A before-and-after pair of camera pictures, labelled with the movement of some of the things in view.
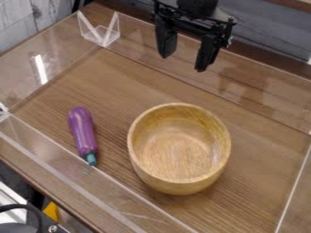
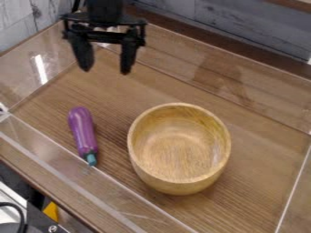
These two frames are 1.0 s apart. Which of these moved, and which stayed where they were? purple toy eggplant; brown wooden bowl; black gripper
Moved: black gripper
Stayed: brown wooden bowl; purple toy eggplant
